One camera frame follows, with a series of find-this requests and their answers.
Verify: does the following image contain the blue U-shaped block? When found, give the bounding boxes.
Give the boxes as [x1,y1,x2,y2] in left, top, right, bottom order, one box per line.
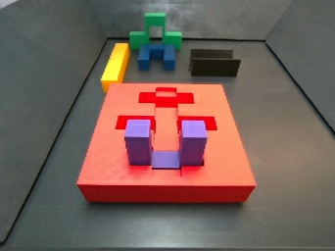
[137,44,175,71]

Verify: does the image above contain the black regrasp stand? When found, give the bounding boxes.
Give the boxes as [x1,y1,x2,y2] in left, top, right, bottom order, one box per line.
[190,49,240,77]

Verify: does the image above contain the red fixture base block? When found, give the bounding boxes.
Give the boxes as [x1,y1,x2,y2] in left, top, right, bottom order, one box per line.
[77,83,256,203]

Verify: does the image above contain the purple U-shaped block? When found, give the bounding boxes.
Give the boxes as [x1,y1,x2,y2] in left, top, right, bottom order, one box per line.
[124,120,208,170]

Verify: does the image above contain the yellow long bar block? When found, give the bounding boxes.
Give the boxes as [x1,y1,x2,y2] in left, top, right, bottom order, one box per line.
[100,43,129,93]

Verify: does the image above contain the green arch-shaped block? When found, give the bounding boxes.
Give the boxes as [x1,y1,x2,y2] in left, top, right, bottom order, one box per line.
[129,13,182,50]

